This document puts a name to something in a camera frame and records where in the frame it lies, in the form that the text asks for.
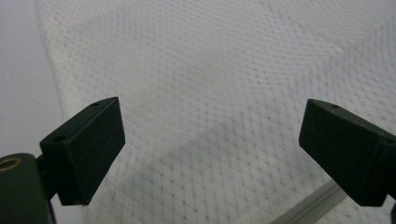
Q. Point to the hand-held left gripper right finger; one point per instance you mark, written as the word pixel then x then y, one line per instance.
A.
pixel 345 149

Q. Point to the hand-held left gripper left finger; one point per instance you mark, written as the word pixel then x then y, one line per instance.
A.
pixel 84 149

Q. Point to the white mesh laundry bag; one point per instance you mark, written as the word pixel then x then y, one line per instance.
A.
pixel 218 77

